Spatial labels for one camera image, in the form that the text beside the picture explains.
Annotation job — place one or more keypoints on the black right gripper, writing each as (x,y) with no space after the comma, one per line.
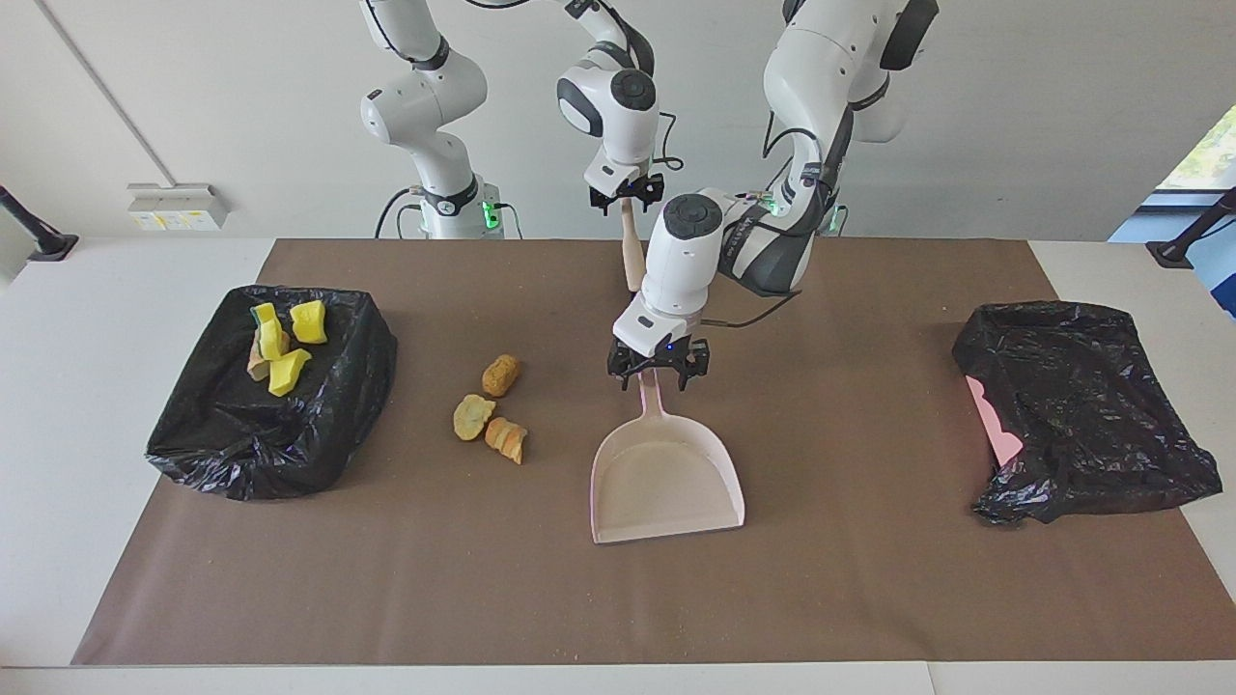
(628,187)

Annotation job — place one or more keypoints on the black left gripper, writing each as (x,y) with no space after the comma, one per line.
(661,352)

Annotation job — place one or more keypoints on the pale pink plastic dustpan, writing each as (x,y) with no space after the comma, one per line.
(666,483)

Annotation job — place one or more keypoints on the brown bread roll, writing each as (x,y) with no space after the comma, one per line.
(500,375)

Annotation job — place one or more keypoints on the striped croissant bread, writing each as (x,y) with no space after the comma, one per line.
(257,365)
(507,440)

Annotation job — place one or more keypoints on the pale yellowish bread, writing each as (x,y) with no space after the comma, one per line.
(472,418)

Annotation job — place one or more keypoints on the yellow sponge piece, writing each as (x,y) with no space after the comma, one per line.
(309,323)
(287,372)

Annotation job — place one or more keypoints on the yellow sponge with green pad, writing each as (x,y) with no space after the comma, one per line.
(270,333)

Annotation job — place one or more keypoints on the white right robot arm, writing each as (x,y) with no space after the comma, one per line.
(618,125)

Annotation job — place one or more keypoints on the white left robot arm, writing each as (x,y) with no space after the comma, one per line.
(681,270)

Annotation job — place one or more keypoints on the black trash bag bin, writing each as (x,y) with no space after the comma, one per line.
(270,434)

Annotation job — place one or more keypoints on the black trash bag over pink bin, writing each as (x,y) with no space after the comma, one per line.
(1091,405)

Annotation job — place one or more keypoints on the brown paper table mat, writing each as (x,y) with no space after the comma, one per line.
(618,598)

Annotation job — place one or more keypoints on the window with green view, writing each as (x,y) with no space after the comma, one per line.
(1207,154)

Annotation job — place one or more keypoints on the white wall socket box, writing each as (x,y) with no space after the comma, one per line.
(179,207)

